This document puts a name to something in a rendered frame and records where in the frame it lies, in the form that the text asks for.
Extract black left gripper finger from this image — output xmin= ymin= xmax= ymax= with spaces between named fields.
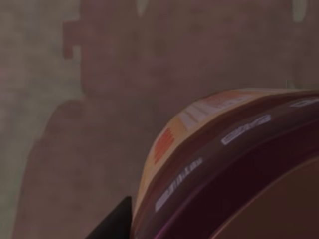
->
xmin=86 ymin=196 xmax=132 ymax=239

